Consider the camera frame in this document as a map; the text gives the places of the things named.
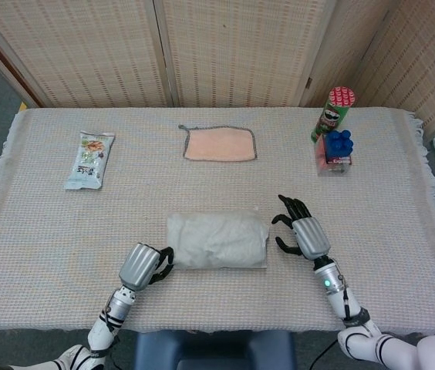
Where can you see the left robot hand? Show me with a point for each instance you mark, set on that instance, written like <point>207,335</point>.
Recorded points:
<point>143,266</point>

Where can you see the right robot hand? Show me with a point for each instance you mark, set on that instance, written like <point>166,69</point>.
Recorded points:
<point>308,235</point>

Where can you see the clear plastic bag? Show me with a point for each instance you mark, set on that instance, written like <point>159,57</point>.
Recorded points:
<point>217,239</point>

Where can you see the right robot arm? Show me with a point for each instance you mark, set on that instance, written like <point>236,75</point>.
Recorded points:
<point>360,320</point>

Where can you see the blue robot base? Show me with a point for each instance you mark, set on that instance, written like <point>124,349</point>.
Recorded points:
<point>214,350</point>

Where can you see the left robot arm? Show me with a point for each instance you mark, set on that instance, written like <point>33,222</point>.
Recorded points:
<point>102,327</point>

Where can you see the white towel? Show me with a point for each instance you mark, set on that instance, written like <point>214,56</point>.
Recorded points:
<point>217,239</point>

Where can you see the blue-capped bottle pack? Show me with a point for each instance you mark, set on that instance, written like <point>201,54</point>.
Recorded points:
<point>337,154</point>

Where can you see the woven tablecloth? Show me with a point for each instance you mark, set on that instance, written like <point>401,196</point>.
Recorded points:
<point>210,185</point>

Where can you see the snack packet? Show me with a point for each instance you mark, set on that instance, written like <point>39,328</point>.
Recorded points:
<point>90,160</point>

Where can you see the green Pringles can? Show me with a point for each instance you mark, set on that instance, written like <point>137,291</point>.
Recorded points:
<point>332,114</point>

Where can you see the orange towel with grey trim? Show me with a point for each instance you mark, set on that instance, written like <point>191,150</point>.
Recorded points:
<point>220,143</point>

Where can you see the folding bamboo screen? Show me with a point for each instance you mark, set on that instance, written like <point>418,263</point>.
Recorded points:
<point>217,50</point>

